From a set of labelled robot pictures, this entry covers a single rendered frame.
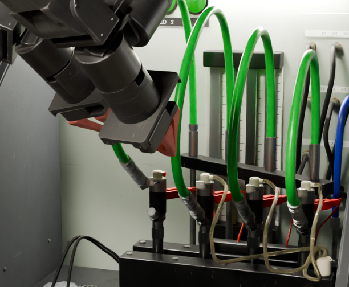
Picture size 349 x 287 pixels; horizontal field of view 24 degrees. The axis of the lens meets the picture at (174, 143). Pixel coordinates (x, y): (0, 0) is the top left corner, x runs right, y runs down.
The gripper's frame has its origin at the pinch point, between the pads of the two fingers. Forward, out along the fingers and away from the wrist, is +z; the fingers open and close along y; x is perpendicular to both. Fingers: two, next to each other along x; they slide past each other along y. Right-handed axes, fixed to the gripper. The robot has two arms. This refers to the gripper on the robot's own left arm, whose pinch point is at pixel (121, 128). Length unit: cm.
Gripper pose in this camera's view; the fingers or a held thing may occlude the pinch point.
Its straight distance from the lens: 117.8
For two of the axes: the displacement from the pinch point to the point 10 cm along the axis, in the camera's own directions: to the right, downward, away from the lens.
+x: -3.0, 8.0, -5.2
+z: 5.5, 5.9, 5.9
